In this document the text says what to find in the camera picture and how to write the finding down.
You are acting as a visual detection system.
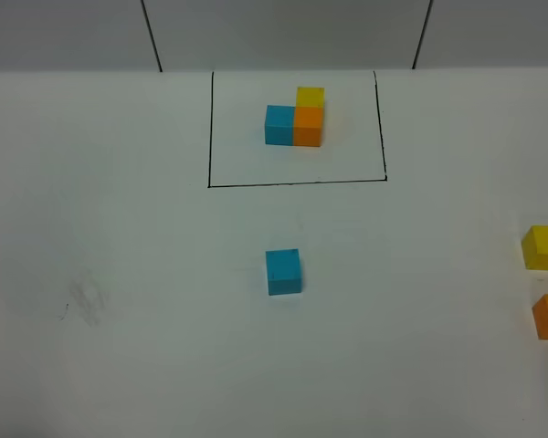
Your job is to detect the template blue cube block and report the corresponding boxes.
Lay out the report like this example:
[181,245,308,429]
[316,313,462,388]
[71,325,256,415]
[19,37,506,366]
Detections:
[264,105,295,146]

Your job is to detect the template orange cube block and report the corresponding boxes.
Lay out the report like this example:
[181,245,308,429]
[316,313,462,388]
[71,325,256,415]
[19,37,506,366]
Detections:
[293,107,324,147]

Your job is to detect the template yellow cube block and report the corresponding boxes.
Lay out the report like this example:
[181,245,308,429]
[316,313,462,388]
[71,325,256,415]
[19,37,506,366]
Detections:
[296,87,325,109]

